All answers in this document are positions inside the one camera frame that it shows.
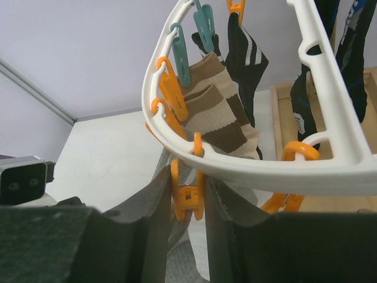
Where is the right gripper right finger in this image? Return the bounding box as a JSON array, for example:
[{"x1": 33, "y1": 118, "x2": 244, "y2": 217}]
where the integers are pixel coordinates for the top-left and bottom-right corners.
[{"x1": 205, "y1": 177, "x2": 376, "y2": 282}]

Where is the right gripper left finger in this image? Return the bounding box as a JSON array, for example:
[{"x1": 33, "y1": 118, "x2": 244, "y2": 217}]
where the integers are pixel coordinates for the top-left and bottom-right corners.
[{"x1": 1, "y1": 167, "x2": 171, "y2": 282}]

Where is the orange clothes peg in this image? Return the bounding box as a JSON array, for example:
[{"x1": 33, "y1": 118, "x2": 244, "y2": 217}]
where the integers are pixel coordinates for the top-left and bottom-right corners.
[
  {"x1": 260, "y1": 140, "x2": 321, "y2": 215},
  {"x1": 157, "y1": 57, "x2": 189, "y2": 122},
  {"x1": 170, "y1": 131, "x2": 206, "y2": 222}
]

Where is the white plastic sock hanger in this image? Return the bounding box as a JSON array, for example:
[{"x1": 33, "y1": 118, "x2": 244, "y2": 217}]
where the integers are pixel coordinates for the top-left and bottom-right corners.
[{"x1": 140, "y1": 0, "x2": 377, "y2": 197}]

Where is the wooden stand tray base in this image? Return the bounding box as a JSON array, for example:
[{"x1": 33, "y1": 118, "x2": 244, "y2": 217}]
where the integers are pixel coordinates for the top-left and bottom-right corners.
[{"x1": 269, "y1": 67, "x2": 377, "y2": 213}]

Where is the brown cream sock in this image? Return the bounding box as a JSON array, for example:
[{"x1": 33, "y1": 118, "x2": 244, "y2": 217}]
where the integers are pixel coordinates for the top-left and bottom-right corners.
[{"x1": 181, "y1": 52, "x2": 263, "y2": 160}]

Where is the black white striped sock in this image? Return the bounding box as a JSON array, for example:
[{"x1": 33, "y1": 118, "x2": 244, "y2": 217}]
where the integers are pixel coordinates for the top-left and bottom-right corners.
[{"x1": 225, "y1": 13, "x2": 270, "y2": 160}]

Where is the teal clothes peg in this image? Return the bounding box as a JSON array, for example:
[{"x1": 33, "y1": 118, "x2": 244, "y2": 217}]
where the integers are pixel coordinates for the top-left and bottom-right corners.
[
  {"x1": 193, "y1": 0, "x2": 215, "y2": 52},
  {"x1": 170, "y1": 22, "x2": 191, "y2": 88}
]

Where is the black grey patterned sock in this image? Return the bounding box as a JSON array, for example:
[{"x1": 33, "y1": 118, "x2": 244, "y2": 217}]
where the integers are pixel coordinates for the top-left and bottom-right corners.
[{"x1": 288, "y1": 1, "x2": 376, "y2": 150}]

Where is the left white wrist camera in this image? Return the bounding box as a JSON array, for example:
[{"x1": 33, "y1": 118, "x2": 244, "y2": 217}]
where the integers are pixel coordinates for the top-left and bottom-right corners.
[{"x1": 1, "y1": 155, "x2": 55, "y2": 206}]

